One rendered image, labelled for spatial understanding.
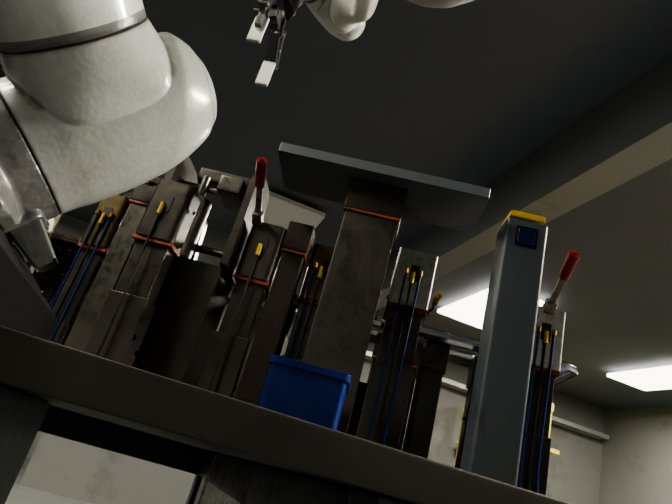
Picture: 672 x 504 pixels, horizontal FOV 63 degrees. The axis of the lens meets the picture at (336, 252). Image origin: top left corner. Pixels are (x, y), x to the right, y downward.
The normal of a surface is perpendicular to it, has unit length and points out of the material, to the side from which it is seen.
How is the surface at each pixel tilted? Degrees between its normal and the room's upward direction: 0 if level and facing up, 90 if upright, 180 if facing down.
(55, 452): 90
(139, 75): 107
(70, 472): 90
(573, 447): 90
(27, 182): 115
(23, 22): 154
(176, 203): 90
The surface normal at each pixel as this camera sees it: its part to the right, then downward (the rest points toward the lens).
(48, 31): 0.16, 0.57
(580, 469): 0.33, -0.29
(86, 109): 0.45, 0.34
